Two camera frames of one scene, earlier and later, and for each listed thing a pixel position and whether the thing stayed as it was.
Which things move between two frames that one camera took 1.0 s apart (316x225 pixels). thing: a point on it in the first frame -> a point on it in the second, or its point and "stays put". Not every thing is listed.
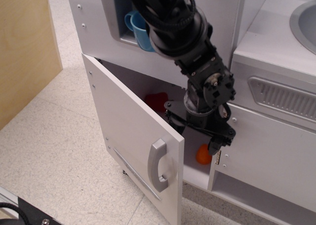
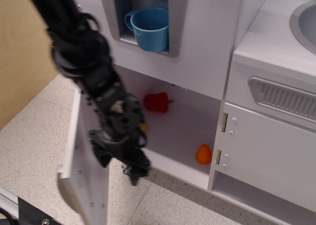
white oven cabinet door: x=271 y=155 stays put
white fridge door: x=147 y=148 -> x=82 y=171
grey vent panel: x=293 y=100 stays put
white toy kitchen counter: x=270 y=159 stays put
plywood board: x=30 y=55 stays put
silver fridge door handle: x=158 y=150 -> x=70 y=193
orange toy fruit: x=202 y=155 stays put
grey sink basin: x=302 y=24 stays put
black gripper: x=216 y=125 -> x=133 y=157
